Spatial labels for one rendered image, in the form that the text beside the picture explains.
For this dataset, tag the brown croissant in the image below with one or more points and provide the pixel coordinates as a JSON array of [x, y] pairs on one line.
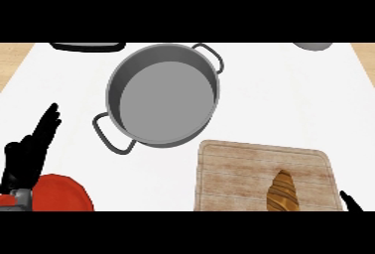
[[283, 193]]

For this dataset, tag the grey metal pot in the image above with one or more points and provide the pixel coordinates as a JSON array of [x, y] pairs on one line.
[[166, 99]]

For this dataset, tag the red plate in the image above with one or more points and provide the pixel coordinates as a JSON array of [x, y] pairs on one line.
[[61, 195]]

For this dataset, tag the wooden cutting board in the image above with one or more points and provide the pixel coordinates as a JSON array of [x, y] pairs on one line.
[[234, 178]]

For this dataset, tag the grey round object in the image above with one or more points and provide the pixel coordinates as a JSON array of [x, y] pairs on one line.
[[314, 46]]

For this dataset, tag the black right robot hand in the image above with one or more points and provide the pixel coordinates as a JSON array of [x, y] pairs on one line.
[[351, 202]]

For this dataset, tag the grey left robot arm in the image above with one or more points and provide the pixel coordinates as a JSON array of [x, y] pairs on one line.
[[19, 200]]

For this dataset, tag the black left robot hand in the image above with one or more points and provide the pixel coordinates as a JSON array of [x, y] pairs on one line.
[[30, 155]]

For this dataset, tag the black flat object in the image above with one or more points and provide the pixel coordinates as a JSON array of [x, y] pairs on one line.
[[88, 47]]

